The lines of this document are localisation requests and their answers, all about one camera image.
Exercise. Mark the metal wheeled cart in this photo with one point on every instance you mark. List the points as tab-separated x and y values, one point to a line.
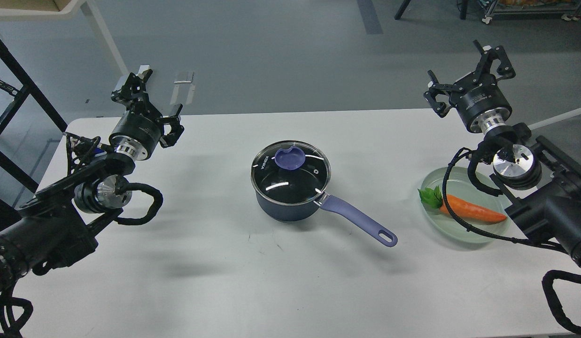
566	10

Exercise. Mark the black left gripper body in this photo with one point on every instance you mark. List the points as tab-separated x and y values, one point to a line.
135	136

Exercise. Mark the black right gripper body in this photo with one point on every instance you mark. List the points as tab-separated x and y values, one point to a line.
479	100

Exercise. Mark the glass pot lid purple knob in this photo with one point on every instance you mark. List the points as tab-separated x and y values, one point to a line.
290	172

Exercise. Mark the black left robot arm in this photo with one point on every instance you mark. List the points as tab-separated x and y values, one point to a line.
59	225

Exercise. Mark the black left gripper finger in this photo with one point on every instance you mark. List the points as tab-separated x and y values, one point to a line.
131	92
176	129

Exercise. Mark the white table frame leg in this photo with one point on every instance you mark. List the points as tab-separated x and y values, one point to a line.
61	10

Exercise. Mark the pale green glass plate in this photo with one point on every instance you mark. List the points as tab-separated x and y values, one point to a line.
459	185

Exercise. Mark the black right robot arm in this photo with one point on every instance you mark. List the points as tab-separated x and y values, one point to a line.
542	183

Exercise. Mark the black metal shelf frame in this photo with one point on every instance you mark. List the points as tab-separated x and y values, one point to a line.
29	89

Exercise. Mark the white chair base leg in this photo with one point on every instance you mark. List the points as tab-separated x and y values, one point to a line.
556	119

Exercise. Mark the orange toy carrot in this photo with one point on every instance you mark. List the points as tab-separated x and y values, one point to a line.
433	197

